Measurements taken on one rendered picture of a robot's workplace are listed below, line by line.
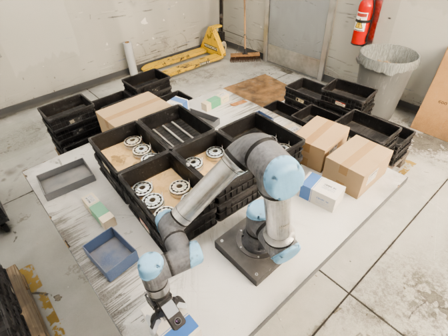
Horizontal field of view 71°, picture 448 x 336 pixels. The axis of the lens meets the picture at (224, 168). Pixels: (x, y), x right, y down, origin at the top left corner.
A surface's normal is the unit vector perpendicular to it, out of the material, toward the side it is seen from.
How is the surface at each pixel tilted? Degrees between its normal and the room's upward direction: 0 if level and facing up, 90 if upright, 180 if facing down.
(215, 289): 0
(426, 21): 90
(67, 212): 0
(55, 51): 90
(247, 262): 3
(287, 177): 88
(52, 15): 90
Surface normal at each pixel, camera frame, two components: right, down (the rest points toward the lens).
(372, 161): -0.04, -0.77
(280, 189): 0.43, 0.51
